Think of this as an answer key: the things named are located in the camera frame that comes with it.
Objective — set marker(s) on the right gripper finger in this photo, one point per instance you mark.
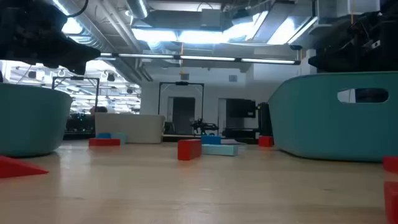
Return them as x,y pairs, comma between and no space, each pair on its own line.
342,66
342,53

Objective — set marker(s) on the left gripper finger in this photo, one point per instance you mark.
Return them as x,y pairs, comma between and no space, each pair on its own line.
77,62
68,48

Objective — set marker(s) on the dark blue wedge block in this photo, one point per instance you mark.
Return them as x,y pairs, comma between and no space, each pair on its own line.
103,136

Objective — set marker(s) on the long red block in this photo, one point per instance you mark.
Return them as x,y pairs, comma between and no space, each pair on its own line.
189,150
104,142

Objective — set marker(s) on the light blue cube block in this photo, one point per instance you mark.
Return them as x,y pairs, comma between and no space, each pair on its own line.
123,137

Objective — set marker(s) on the red cube block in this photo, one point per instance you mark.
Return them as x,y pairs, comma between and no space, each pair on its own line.
265,141

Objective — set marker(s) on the red rectangular block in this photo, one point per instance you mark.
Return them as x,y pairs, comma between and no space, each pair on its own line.
392,202
391,165

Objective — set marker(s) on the red wedge block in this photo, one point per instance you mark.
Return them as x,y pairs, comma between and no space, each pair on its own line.
15,169

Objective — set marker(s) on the light blue rectangular block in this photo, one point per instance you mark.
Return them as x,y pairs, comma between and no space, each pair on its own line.
220,150

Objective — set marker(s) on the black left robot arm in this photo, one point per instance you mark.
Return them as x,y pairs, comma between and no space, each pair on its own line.
7,28

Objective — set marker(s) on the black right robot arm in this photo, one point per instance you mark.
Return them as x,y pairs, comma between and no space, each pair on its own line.
388,31

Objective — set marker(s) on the black background robot arm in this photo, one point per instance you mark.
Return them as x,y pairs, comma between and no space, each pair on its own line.
203,127

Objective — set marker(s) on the white hanging panel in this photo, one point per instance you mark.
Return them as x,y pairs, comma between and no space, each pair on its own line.
363,7

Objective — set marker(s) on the person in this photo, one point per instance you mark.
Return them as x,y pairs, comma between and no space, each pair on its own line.
99,109

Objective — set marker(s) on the dark background robot station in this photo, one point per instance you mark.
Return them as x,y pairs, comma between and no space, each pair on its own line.
79,124

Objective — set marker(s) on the teal plastic tub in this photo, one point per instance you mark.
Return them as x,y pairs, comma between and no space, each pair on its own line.
31,121

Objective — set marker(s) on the light grey plastic bin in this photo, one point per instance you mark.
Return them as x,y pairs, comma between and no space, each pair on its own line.
133,127

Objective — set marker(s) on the black tower cabinet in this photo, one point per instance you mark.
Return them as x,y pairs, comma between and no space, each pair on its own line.
265,119

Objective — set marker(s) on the dark grey door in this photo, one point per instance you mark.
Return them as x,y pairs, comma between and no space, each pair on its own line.
183,112

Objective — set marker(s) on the long ceiling light strip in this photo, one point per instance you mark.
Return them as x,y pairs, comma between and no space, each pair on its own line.
205,58

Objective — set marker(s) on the grey ceiling box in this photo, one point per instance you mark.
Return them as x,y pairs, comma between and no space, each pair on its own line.
211,18

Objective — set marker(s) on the dark blue triangular block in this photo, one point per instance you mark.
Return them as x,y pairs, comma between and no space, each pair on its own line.
211,140

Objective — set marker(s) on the black background rig frame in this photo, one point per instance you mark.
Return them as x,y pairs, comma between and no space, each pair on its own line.
181,83
76,78

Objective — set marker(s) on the large corrugated silver duct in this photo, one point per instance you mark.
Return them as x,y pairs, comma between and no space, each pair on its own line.
93,25

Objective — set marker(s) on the black security camera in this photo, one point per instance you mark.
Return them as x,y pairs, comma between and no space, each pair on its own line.
295,47

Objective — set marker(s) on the round silver ventilation duct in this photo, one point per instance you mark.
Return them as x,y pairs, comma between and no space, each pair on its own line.
138,7

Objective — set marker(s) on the grey wall vent grille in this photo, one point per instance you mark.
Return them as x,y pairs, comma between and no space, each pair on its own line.
233,78
184,76

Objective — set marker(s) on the black wall monitor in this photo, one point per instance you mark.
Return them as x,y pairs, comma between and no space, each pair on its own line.
241,108

